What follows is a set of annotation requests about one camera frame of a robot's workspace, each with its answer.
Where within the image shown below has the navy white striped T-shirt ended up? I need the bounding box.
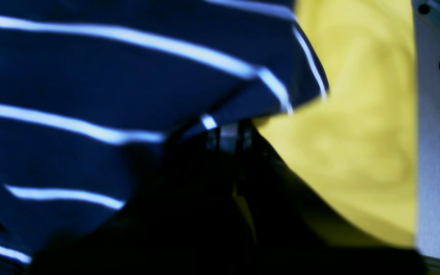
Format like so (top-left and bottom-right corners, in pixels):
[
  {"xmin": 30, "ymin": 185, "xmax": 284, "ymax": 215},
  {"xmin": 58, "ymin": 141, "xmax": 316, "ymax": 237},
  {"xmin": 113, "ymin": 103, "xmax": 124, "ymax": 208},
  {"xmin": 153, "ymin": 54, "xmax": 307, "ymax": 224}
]
[{"xmin": 0, "ymin": 0, "xmax": 329, "ymax": 275}]

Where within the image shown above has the yellow table cloth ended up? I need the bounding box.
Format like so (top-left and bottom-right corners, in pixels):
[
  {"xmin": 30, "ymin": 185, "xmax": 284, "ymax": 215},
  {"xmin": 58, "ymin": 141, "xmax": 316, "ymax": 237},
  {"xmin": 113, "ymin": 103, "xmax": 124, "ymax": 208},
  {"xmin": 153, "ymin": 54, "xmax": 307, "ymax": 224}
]
[{"xmin": 256, "ymin": 0, "xmax": 417, "ymax": 247}]

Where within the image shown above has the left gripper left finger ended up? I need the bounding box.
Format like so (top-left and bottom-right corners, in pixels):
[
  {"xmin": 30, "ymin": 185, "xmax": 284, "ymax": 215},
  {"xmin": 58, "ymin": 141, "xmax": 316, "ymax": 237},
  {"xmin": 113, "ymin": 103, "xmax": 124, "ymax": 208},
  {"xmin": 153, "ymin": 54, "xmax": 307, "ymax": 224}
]
[{"xmin": 26, "ymin": 128, "xmax": 239, "ymax": 275}]

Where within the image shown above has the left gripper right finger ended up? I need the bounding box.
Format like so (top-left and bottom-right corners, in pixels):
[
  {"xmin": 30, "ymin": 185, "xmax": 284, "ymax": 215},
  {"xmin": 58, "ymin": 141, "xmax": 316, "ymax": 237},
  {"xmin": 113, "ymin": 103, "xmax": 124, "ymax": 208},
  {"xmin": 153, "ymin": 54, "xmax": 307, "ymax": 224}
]
[{"xmin": 238, "ymin": 120, "xmax": 429, "ymax": 275}]

